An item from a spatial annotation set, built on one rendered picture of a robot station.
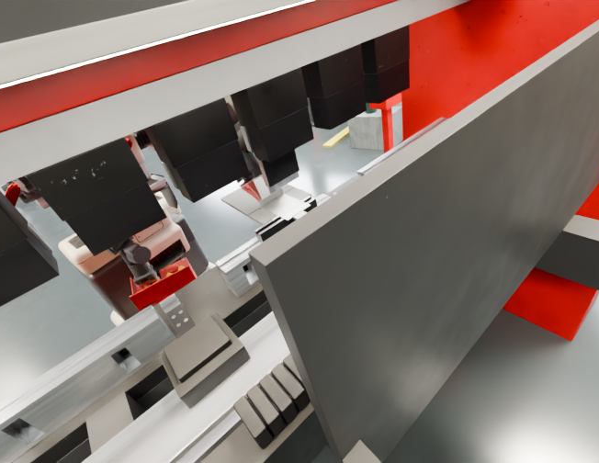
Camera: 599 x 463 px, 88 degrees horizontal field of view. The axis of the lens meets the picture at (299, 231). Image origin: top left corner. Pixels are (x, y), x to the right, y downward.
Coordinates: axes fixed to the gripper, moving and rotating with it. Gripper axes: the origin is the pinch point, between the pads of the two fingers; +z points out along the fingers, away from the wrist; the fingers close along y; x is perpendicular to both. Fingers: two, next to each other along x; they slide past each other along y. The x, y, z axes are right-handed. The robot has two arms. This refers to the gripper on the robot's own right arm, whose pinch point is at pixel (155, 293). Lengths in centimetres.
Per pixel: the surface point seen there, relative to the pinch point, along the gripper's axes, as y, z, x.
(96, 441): 56, 0, -13
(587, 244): 83, 8, 96
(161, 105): 54, -51, 25
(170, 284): 10.6, -4.5, 6.8
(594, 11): 67, -38, 136
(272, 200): 29, -20, 45
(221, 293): 36.4, -4.8, 19.6
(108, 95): 56, -54, 18
